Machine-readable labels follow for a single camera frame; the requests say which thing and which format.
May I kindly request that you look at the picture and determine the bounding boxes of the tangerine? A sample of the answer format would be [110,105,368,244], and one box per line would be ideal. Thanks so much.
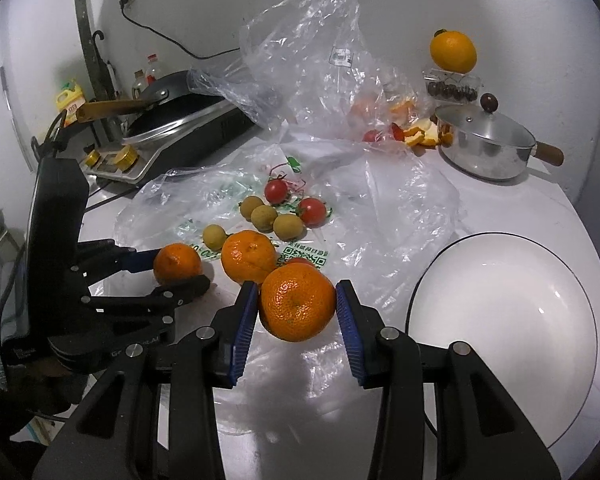
[154,243,202,286]
[221,230,277,285]
[259,262,336,342]

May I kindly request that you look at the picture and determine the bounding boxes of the longan fruit four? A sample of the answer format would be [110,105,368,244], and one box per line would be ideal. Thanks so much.
[202,224,227,252]

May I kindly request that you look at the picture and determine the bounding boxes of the longan fruit three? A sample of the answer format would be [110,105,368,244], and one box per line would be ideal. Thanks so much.
[273,214,306,242]

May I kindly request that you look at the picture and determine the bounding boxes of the longan fruit two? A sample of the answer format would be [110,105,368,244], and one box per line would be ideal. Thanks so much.
[250,205,278,233]

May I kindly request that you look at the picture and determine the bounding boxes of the longan fruit one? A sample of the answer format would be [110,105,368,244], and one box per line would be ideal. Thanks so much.
[239,196,263,221]

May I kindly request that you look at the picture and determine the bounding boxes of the cherry tomato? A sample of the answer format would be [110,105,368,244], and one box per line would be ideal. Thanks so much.
[264,178,289,206]
[297,197,327,228]

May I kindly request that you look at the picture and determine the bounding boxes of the clear box of dark fruits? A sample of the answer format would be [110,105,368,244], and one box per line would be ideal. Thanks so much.
[422,68,482,104]

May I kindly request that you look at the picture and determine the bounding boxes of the induction cooker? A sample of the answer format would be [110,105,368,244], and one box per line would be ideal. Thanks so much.
[80,93,253,185]

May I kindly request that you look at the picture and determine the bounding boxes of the flat printed plastic bag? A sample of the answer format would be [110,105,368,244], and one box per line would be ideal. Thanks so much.
[86,129,474,436]

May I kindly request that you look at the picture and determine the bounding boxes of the white round plate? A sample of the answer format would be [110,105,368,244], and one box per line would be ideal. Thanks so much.
[406,232,598,445]

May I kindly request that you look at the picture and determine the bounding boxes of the yellow oil bottle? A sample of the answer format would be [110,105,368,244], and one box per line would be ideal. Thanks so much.
[55,79,86,127]

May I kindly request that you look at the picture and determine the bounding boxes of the black frying pan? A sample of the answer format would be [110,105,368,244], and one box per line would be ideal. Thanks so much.
[76,70,223,138]

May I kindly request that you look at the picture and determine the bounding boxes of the red cap bottle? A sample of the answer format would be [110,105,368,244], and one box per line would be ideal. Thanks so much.
[145,53,162,86]

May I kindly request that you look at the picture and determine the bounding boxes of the orange peel pieces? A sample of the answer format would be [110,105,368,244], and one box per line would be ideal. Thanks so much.
[389,100,453,148]

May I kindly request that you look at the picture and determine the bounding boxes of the steel saucepan with lid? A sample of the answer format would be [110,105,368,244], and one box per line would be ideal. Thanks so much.
[436,93,565,182]

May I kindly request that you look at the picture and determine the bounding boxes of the crumpled clear plastic bag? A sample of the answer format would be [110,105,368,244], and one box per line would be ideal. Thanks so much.
[187,0,432,142]

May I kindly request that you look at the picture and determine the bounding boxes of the large orange on box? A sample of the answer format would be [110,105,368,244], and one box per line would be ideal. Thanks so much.
[429,29,478,74]

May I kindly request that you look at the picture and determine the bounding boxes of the black power cable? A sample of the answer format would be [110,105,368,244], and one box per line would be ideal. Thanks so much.
[118,0,243,61]

